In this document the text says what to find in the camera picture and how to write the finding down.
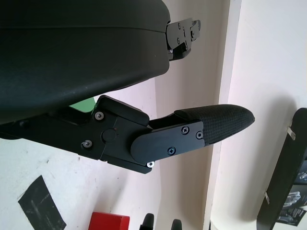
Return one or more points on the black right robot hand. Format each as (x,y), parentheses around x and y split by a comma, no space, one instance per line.
(147,222)

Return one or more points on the red wooden block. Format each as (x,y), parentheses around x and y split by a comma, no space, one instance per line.
(108,221)

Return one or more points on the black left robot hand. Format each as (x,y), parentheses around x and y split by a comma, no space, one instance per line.
(72,60)

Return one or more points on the black printed board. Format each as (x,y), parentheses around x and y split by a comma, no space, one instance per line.
(285,167)

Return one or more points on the black tape strip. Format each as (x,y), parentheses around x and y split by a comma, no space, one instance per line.
(40,206)

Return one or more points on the green wooden block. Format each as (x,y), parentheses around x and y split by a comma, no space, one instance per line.
(82,106)

